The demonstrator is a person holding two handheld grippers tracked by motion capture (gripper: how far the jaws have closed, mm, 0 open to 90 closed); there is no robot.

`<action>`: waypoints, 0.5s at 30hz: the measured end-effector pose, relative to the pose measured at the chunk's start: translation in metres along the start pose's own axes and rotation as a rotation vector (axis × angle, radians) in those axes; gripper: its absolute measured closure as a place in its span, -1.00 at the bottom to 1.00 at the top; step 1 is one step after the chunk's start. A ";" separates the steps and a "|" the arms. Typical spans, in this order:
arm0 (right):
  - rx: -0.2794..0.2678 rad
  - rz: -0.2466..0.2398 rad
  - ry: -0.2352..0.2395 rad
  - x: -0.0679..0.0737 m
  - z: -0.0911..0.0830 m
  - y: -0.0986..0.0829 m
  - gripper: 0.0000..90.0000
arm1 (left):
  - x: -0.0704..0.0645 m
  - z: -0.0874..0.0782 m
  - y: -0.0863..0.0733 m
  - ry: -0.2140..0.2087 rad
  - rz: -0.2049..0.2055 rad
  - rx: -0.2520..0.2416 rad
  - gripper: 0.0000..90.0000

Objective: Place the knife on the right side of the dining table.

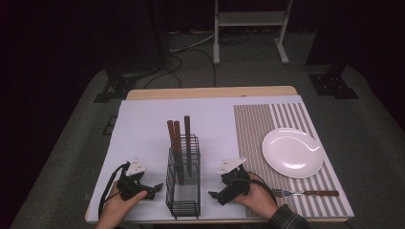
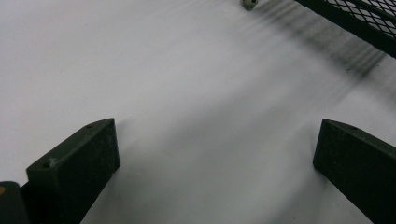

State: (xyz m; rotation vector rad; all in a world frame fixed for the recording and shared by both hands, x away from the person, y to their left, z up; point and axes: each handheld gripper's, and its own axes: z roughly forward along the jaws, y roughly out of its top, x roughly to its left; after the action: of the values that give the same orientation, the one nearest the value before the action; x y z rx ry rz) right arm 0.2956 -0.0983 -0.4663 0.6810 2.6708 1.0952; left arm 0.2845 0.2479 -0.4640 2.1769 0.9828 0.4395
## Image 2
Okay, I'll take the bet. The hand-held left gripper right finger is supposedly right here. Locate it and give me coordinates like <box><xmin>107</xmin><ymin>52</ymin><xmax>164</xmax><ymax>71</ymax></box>
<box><xmin>312</xmin><ymin>119</ymin><xmax>396</xmax><ymax>224</ymax></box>

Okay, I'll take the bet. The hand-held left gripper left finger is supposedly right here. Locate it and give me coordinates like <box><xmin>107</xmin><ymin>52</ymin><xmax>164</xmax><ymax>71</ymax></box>
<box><xmin>20</xmin><ymin>118</ymin><xmax>121</xmax><ymax>224</ymax></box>

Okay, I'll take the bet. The black mesh basket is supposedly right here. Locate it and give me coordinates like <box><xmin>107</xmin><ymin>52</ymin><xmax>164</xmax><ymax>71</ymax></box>
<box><xmin>293</xmin><ymin>0</ymin><xmax>396</xmax><ymax>60</ymax></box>

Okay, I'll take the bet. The small white die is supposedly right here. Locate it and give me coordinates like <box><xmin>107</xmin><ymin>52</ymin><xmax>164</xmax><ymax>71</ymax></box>
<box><xmin>240</xmin><ymin>0</ymin><xmax>260</xmax><ymax>11</ymax></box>

